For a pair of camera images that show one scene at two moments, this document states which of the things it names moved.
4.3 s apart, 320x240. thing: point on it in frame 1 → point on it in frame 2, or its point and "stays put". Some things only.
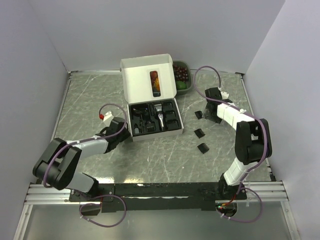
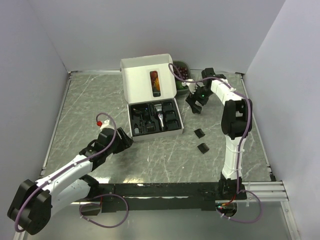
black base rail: (157, 197) stays put
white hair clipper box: (149, 85) stays put
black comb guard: (199, 133) stays put
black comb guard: (198, 114) → (196, 109)
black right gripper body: (211, 116) → (201, 95)
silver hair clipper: (158, 108) stays put
